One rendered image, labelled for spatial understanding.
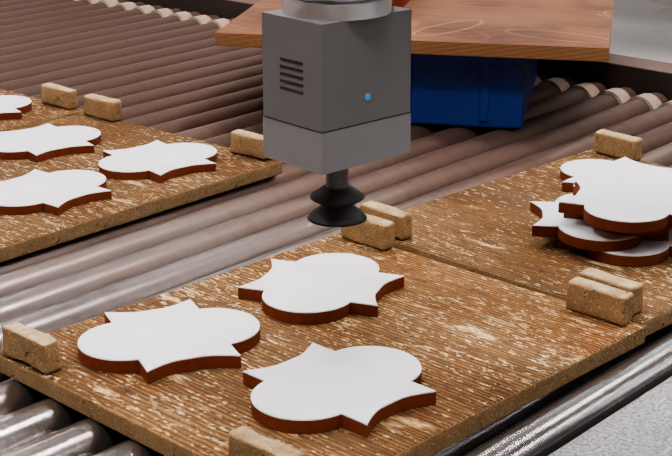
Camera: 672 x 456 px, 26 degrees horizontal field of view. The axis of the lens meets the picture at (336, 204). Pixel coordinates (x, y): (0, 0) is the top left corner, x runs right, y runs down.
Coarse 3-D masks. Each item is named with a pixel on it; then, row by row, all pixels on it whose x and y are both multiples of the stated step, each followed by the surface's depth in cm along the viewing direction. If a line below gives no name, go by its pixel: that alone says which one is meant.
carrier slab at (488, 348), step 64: (384, 256) 138; (384, 320) 123; (448, 320) 123; (512, 320) 123; (576, 320) 123; (64, 384) 111; (128, 384) 111; (192, 384) 111; (448, 384) 111; (512, 384) 111; (192, 448) 101; (320, 448) 101; (384, 448) 101
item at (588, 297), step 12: (576, 288) 124; (588, 288) 123; (600, 288) 123; (612, 288) 123; (576, 300) 124; (588, 300) 123; (600, 300) 122; (612, 300) 122; (624, 300) 121; (588, 312) 123; (600, 312) 123; (612, 312) 122; (624, 312) 121; (624, 324) 121
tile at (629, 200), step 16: (624, 176) 146; (640, 176) 146; (592, 192) 141; (608, 192) 141; (624, 192) 141; (640, 192) 141; (656, 192) 141; (560, 208) 139; (576, 208) 138; (592, 208) 137; (608, 208) 137; (624, 208) 137; (640, 208) 137; (656, 208) 137; (592, 224) 135; (608, 224) 134; (624, 224) 133; (640, 224) 133; (656, 224) 134
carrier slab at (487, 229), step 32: (640, 160) 169; (480, 192) 157; (512, 192) 157; (544, 192) 157; (416, 224) 147; (448, 224) 147; (480, 224) 147; (512, 224) 147; (448, 256) 138; (480, 256) 138; (512, 256) 138; (544, 256) 138; (576, 256) 138; (544, 288) 130; (640, 320) 123
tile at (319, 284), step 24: (288, 264) 132; (312, 264) 132; (336, 264) 132; (360, 264) 132; (240, 288) 127; (264, 288) 127; (288, 288) 127; (312, 288) 127; (336, 288) 127; (360, 288) 127; (384, 288) 128; (264, 312) 124; (288, 312) 122; (312, 312) 122; (336, 312) 123; (360, 312) 124
